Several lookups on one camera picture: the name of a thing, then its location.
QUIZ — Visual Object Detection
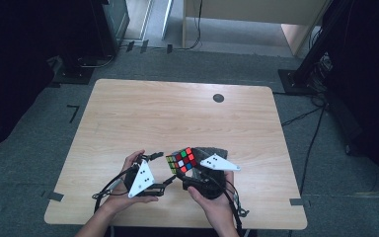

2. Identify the black metal stand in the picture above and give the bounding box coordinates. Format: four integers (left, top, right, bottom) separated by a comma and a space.
277, 0, 346, 97

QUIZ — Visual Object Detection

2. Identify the person's right hand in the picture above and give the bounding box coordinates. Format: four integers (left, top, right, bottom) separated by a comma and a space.
187, 170, 237, 229

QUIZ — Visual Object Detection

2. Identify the black hanging cable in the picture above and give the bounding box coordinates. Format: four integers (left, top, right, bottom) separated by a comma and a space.
177, 0, 203, 51

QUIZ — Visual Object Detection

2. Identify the black stand base plate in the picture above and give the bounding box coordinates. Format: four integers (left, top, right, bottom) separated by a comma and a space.
51, 63, 95, 86

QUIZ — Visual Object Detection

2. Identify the black cabinet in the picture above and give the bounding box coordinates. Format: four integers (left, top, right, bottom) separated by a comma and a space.
58, 0, 131, 69

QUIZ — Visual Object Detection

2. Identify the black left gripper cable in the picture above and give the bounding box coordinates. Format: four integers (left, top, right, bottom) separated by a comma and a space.
91, 163, 136, 215

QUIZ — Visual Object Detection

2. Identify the grey tape strip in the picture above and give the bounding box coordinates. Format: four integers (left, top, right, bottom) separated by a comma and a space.
288, 197, 306, 207
41, 190, 65, 202

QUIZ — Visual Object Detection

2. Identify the dark curtain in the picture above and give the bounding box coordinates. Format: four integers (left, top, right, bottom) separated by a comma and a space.
0, 0, 95, 156
322, 0, 379, 198

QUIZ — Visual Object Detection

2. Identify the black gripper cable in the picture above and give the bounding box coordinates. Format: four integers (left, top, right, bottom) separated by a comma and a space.
210, 173, 251, 232
91, 163, 136, 215

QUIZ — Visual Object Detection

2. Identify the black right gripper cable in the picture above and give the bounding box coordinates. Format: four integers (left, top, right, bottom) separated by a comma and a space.
210, 173, 251, 232

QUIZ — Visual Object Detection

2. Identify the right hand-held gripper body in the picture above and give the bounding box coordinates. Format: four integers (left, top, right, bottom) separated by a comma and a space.
181, 153, 242, 200

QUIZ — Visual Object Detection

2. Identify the black floor cable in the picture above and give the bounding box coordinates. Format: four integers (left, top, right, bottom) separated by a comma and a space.
298, 106, 328, 198
280, 106, 326, 128

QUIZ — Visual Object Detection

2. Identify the light wooden desk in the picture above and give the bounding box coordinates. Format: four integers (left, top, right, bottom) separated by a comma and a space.
181, 0, 331, 57

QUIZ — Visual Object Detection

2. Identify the tangled cable bundle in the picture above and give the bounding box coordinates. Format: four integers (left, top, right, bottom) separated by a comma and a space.
309, 52, 334, 107

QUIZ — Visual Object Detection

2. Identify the multicoloured puzzle cube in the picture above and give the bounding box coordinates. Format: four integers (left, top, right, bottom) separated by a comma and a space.
165, 146, 198, 175

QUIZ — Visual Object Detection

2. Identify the person's left hand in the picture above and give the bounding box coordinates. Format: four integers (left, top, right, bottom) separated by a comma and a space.
103, 149, 160, 215

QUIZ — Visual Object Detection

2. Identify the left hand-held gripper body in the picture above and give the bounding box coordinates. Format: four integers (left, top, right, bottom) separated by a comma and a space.
123, 157, 166, 199

